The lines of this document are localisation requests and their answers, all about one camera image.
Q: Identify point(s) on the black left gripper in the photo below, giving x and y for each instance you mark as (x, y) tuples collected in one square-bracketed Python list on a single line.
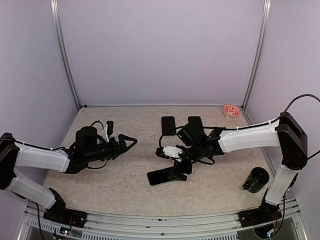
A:
[(116, 151)]

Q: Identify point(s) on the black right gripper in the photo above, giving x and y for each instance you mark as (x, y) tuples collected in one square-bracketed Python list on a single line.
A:
[(188, 169)]

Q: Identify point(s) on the white-edged black smartphone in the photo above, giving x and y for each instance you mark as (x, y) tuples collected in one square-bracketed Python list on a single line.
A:
[(160, 176)]

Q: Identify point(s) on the black phone case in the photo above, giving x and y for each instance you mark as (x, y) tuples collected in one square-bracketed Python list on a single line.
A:
[(168, 125), (196, 121)]

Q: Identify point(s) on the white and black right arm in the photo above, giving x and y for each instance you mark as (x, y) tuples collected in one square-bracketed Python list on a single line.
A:
[(283, 132)]

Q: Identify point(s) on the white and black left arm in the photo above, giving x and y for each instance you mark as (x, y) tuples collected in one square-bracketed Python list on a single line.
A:
[(88, 147)]

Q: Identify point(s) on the black cup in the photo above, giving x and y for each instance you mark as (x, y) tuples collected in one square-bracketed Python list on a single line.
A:
[(256, 180)]

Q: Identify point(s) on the red and white patterned bowl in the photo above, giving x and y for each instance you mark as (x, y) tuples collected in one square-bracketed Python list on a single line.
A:
[(231, 111)]

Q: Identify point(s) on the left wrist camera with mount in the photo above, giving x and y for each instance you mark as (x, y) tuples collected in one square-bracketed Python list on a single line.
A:
[(107, 132)]

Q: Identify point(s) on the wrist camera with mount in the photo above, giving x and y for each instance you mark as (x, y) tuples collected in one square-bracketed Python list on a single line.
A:
[(107, 132), (169, 152)]

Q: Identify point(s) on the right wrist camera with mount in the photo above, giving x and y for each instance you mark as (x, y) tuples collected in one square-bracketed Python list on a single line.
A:
[(169, 152)]

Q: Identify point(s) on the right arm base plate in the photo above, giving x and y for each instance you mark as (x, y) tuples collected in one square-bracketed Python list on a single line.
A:
[(263, 214)]

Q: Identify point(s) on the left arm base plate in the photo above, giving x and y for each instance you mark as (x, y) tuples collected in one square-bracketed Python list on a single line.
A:
[(59, 213)]

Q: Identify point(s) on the front aluminium rail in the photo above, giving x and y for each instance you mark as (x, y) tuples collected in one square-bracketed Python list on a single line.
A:
[(109, 226)]

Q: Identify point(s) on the left aluminium frame post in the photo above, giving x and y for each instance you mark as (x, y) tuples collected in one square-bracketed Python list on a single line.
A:
[(54, 5)]

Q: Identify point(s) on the aluminium frame post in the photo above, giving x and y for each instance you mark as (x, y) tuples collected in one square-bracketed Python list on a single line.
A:
[(54, 5), (258, 53)]

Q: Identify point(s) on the right aluminium frame post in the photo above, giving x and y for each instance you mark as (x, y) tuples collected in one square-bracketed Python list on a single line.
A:
[(258, 53)]

